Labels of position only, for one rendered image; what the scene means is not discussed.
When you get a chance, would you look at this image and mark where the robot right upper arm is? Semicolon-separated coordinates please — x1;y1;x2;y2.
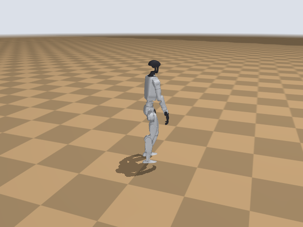
152;79;162;101

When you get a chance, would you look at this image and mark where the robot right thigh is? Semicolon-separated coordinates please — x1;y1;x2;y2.
144;110;158;141

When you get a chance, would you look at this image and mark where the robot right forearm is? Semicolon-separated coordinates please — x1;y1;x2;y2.
159;96;168;113

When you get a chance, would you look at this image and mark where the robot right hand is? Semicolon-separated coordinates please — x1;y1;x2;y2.
164;112;169;125

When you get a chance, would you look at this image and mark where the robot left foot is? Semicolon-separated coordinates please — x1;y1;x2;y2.
143;152;157;157

